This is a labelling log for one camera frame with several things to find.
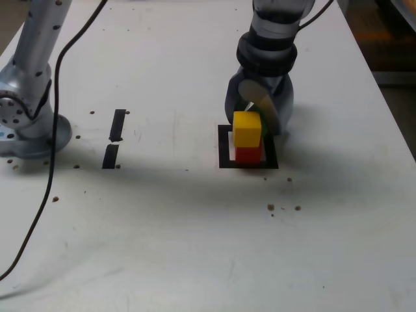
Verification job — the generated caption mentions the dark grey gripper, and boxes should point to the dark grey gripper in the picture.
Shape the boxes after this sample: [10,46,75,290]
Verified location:
[224,68,295,136]

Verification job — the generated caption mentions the green cube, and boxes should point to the green cube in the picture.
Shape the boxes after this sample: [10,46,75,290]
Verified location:
[258,110,269,140]

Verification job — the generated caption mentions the yellow cube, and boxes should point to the yellow cube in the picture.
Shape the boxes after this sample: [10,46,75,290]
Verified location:
[232,110,263,148]

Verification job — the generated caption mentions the red cube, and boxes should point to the red cube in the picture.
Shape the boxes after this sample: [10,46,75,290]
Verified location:
[235,145,263,164]

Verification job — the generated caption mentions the black tape square outline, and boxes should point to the black tape square outline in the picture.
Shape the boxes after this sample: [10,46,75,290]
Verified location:
[216,124,280,170]

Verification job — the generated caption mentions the black tape strip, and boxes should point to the black tape strip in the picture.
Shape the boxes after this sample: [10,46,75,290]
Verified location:
[101,109,127,170]

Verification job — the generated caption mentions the thin black camera cable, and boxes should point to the thin black camera cable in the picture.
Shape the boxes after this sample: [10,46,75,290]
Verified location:
[298,0,335,29]

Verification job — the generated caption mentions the long black cable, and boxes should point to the long black cable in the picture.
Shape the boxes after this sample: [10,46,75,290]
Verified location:
[0,0,108,282]

